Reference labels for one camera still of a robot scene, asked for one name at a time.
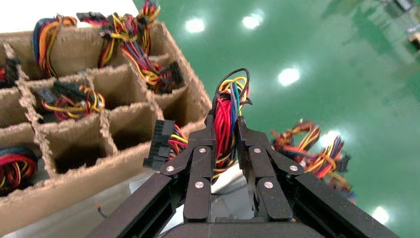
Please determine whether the loose cable bundle left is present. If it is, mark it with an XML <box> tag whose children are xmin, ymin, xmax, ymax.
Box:
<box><xmin>136</xmin><ymin>0</ymin><xmax>161</xmax><ymax>55</ymax></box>

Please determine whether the wire bundle bottom right cell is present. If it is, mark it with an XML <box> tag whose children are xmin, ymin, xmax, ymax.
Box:
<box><xmin>0</xmin><ymin>146</ymin><xmax>39</xmax><ymax>195</ymax></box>

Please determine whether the cardboard divider box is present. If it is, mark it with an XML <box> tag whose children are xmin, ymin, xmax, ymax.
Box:
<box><xmin>0</xmin><ymin>21</ymin><xmax>212</xmax><ymax>236</ymax></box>

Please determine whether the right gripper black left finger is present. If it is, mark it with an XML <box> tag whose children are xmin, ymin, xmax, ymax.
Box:
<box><xmin>165</xmin><ymin>112</ymin><xmax>216</xmax><ymax>223</ymax></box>

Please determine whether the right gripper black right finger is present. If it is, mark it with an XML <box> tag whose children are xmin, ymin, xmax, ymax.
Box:
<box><xmin>237</xmin><ymin>116</ymin><xmax>305</xmax><ymax>222</ymax></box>

